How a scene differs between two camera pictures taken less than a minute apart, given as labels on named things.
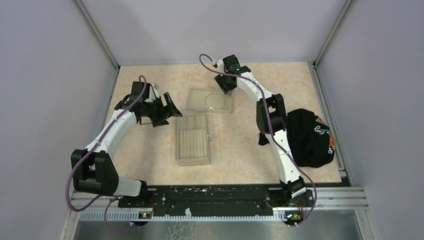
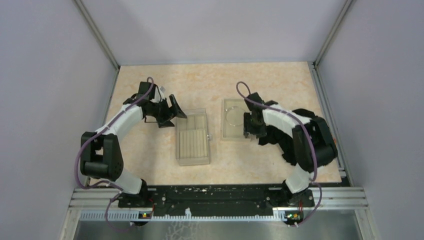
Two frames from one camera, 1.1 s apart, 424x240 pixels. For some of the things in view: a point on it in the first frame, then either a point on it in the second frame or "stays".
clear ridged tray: x=192 y=137 stays
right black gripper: x=219 y=80 → x=247 y=128
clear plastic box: x=192 y=140 stays
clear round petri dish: x=214 y=101 → x=234 y=116
